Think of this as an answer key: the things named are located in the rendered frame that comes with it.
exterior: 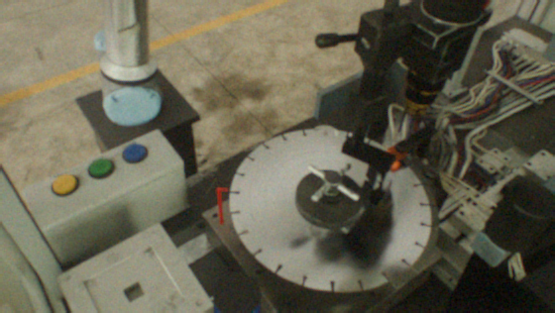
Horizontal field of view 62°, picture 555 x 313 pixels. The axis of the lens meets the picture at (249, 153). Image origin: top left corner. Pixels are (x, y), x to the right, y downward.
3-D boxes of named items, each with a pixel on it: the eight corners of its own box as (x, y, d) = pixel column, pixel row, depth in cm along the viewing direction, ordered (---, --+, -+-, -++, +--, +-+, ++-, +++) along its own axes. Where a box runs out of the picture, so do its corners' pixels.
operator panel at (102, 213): (65, 272, 90) (39, 230, 79) (47, 233, 96) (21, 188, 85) (190, 206, 100) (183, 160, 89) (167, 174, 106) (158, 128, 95)
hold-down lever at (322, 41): (340, 73, 60) (344, 55, 58) (310, 51, 63) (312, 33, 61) (384, 53, 63) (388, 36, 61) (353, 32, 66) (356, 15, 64)
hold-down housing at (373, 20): (356, 134, 69) (385, 14, 54) (339, 115, 72) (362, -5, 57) (386, 123, 71) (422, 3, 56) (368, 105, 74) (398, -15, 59)
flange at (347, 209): (370, 186, 78) (373, 176, 76) (350, 237, 72) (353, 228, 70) (309, 164, 82) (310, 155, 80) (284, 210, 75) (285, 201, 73)
